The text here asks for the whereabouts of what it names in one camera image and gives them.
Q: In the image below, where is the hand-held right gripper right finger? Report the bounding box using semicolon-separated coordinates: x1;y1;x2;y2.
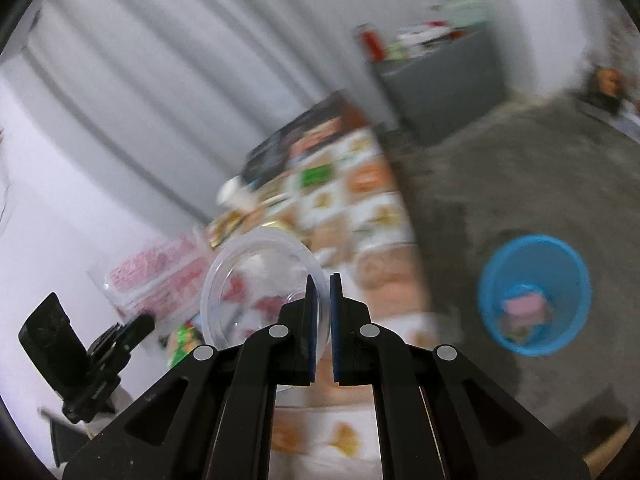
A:
330;272;591;480

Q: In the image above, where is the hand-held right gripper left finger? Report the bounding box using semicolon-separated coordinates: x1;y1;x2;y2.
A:
62;274;331;480

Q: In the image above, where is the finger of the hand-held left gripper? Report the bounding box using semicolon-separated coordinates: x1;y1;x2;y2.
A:
87;312;156;361

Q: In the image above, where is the clear plastic container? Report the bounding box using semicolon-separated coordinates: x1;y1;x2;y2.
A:
200;227;332;393

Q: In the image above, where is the blue plastic bin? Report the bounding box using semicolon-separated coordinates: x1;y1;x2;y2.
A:
477;234;592;357

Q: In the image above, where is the large green snack bag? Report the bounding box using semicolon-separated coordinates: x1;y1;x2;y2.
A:
167;322;203;366

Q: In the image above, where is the clear red-printed plastic bag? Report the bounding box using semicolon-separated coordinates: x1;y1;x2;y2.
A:
87;237;211;321

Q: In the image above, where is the patterned tablecloth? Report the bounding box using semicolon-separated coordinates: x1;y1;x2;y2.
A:
200;127;431;480

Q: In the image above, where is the gold snack packet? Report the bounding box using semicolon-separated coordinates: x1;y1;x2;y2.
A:
210;210;296;251

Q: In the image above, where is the white paper cup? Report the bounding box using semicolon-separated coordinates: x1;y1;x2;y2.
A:
216;177;256;211

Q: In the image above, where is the pink wrapper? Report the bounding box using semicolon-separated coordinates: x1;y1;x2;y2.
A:
502;284;548;328

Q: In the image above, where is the grey cabinet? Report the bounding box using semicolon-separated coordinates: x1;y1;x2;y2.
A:
375;27;506;146

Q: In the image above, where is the white curtain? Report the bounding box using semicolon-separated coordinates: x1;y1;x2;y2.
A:
0;0;501;226

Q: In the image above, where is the red thermos bottle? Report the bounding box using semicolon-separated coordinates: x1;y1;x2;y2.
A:
356;24;383;61

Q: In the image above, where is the black orange snack bag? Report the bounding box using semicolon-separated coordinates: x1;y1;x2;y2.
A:
582;67;626;111

